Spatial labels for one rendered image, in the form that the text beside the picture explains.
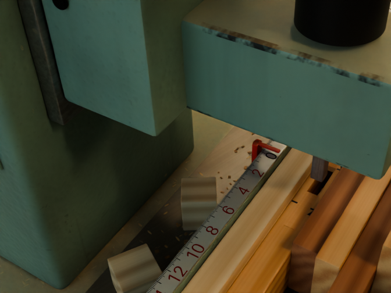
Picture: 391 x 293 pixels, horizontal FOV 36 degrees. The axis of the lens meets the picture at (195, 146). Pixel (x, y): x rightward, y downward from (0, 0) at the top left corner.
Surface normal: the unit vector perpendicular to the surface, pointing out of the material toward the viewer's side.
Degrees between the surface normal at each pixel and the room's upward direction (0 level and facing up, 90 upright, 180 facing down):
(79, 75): 90
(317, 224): 0
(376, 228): 0
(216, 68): 90
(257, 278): 0
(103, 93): 90
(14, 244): 90
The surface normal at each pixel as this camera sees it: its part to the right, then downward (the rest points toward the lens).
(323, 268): -0.55, 0.58
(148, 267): -0.04, -0.73
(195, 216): 0.00, 0.68
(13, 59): 0.84, 0.34
